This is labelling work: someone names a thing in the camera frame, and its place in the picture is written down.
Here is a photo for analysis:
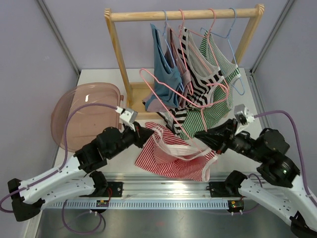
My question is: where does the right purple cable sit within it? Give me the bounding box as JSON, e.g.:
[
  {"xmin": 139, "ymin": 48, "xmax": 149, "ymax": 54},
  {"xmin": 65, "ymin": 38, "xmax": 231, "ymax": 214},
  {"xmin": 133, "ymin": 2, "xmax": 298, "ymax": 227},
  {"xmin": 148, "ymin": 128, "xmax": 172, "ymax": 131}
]
[{"xmin": 253, "ymin": 110, "xmax": 317, "ymax": 209}]

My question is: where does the blue tank top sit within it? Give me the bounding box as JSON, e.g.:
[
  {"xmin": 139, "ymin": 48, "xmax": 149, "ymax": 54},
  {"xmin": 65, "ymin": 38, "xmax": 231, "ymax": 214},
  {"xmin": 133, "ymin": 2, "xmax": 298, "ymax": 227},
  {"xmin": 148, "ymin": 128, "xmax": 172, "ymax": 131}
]
[{"xmin": 151, "ymin": 24, "xmax": 181, "ymax": 108}]

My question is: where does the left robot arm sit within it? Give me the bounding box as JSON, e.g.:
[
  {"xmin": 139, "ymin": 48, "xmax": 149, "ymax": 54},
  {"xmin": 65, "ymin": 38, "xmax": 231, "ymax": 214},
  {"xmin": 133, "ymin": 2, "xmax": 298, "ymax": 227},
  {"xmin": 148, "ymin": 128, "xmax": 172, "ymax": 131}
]
[{"xmin": 7, "ymin": 122, "xmax": 153, "ymax": 222}]

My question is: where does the green white striped tank top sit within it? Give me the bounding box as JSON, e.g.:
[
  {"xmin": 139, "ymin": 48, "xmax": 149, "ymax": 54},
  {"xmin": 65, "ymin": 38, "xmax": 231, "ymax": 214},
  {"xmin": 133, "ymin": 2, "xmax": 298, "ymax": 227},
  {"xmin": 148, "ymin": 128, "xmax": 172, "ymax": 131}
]
[{"xmin": 173, "ymin": 28, "xmax": 241, "ymax": 140}]

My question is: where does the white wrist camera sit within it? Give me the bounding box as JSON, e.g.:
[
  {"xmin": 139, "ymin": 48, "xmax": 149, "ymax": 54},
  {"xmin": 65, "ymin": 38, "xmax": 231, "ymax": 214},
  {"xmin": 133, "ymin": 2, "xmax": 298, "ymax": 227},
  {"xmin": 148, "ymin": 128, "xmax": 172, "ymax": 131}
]
[
  {"xmin": 234, "ymin": 104, "xmax": 255, "ymax": 134},
  {"xmin": 115, "ymin": 107, "xmax": 138, "ymax": 132}
]

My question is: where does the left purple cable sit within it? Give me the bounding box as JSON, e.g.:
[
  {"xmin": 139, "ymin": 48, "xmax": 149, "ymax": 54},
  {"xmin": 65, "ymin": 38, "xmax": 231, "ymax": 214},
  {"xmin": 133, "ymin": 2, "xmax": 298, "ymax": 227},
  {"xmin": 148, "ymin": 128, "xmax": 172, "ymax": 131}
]
[{"xmin": 0, "ymin": 102, "xmax": 118, "ymax": 214}]

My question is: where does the blue hanger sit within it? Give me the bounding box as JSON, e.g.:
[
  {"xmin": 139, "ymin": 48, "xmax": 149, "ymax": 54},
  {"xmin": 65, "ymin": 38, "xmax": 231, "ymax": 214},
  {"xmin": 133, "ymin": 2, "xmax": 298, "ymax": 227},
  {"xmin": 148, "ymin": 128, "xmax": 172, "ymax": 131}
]
[
  {"xmin": 158, "ymin": 11, "xmax": 188, "ymax": 93},
  {"xmin": 199, "ymin": 8, "xmax": 245, "ymax": 96}
]

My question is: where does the pink hanger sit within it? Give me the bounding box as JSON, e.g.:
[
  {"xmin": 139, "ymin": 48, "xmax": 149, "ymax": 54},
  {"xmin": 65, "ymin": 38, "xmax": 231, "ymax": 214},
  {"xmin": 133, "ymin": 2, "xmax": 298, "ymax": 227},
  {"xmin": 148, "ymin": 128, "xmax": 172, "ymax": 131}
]
[
  {"xmin": 178, "ymin": 9, "xmax": 193, "ymax": 95},
  {"xmin": 188, "ymin": 8, "xmax": 230, "ymax": 94},
  {"xmin": 139, "ymin": 68, "xmax": 229, "ymax": 150}
]

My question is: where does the black white striped tank top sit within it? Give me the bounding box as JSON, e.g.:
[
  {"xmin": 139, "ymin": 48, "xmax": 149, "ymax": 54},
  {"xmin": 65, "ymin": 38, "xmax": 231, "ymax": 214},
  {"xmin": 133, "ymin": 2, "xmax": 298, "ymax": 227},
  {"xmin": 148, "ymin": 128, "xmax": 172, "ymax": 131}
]
[{"xmin": 158, "ymin": 27, "xmax": 229, "ymax": 140}]

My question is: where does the mauve ribbed tank top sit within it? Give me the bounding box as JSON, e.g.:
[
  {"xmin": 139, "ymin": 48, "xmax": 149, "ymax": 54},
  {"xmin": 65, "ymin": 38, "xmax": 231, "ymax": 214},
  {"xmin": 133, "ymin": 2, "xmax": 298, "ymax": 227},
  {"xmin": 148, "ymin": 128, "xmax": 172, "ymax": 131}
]
[{"xmin": 143, "ymin": 24, "xmax": 191, "ymax": 112}]

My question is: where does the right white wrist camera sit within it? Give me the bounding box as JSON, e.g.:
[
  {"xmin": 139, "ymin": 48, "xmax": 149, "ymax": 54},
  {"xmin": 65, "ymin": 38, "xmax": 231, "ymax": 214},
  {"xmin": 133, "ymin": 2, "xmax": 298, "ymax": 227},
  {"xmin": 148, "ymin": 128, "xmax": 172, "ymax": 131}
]
[{"xmin": 234, "ymin": 104, "xmax": 255, "ymax": 134}]

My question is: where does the red white striped tank top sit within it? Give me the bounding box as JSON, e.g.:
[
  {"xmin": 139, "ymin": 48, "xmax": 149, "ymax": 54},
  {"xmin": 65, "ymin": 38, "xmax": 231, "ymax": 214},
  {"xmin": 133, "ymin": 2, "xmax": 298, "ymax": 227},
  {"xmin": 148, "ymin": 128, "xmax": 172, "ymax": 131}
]
[{"xmin": 135, "ymin": 122, "xmax": 217, "ymax": 182}]

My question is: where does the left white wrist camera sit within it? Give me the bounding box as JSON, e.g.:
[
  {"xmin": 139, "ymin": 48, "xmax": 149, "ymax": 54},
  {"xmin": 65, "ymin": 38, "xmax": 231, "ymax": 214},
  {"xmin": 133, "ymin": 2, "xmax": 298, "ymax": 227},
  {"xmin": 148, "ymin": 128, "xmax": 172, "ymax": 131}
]
[{"xmin": 115, "ymin": 107, "xmax": 138, "ymax": 132}]

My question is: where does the purple cable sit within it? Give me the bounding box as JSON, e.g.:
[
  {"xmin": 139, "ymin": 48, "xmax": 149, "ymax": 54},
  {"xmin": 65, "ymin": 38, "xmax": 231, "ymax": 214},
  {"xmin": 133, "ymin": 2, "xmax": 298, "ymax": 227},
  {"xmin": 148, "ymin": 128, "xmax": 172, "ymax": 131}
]
[
  {"xmin": 253, "ymin": 110, "xmax": 317, "ymax": 209},
  {"xmin": 0, "ymin": 102, "xmax": 118, "ymax": 214}
]

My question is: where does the wooden clothes rack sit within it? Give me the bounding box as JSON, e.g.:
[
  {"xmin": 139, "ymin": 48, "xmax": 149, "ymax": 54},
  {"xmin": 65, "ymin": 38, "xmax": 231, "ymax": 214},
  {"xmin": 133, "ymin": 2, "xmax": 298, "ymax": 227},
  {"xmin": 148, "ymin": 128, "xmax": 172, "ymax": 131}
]
[{"xmin": 104, "ymin": 4, "xmax": 265, "ymax": 119}]

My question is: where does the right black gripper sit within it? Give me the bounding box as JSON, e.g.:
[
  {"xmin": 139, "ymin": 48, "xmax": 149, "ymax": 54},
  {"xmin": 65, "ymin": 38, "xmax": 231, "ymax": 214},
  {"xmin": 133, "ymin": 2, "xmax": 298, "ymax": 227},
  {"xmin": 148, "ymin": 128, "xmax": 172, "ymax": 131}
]
[{"xmin": 195, "ymin": 118, "xmax": 266, "ymax": 163}]

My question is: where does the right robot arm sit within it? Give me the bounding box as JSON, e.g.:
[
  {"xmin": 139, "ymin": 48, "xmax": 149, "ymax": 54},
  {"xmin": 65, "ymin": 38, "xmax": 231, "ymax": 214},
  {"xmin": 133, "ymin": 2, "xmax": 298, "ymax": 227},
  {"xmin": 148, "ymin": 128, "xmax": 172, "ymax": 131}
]
[{"xmin": 195, "ymin": 119, "xmax": 317, "ymax": 238}]

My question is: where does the pink translucent plastic basket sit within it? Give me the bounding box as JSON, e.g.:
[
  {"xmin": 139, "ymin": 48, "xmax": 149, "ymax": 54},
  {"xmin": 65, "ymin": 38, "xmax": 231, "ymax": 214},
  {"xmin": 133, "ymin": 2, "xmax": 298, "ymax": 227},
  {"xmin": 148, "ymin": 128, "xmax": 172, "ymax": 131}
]
[{"xmin": 51, "ymin": 82, "xmax": 123, "ymax": 152}]

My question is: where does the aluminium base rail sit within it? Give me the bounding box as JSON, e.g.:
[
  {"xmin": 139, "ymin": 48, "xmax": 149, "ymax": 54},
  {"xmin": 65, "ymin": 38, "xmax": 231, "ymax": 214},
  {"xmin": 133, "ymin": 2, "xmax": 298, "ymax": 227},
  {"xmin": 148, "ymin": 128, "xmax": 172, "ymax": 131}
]
[{"xmin": 48, "ymin": 177, "xmax": 248, "ymax": 210}]

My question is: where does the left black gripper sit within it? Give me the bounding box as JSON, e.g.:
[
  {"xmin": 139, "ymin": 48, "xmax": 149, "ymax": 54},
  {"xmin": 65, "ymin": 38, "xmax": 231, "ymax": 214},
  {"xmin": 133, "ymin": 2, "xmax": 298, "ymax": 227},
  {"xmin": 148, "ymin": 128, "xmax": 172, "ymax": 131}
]
[{"xmin": 107, "ymin": 121, "xmax": 154, "ymax": 160}]

